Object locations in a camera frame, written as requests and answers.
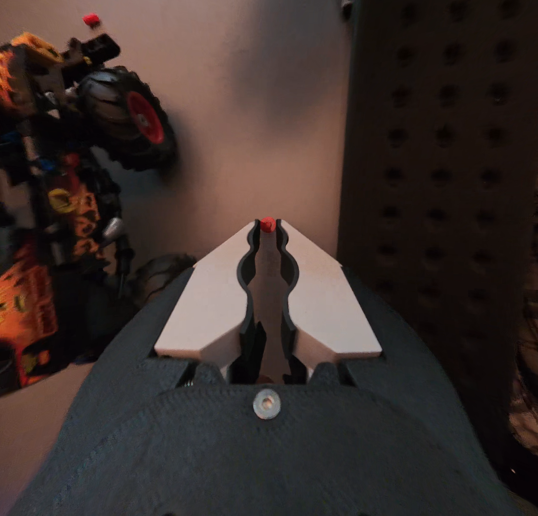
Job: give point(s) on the grey desk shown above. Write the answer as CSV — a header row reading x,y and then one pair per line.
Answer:
x,y
252,104

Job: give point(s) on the dark perforated chair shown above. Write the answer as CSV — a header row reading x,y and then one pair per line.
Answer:
x,y
441,188

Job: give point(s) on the small red pin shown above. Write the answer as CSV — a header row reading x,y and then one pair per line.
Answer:
x,y
267,225

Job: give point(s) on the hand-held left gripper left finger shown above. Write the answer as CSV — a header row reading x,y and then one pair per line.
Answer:
x,y
206,306

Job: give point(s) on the brick-built monster truck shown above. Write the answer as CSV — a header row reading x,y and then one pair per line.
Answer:
x,y
42,230

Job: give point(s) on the red rim toy wheel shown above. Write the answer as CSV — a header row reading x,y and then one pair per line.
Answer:
x,y
126,119

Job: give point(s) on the small red bushing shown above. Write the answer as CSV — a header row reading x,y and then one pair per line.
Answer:
x,y
91,19

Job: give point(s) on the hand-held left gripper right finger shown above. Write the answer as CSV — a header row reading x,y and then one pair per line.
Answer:
x,y
332,306

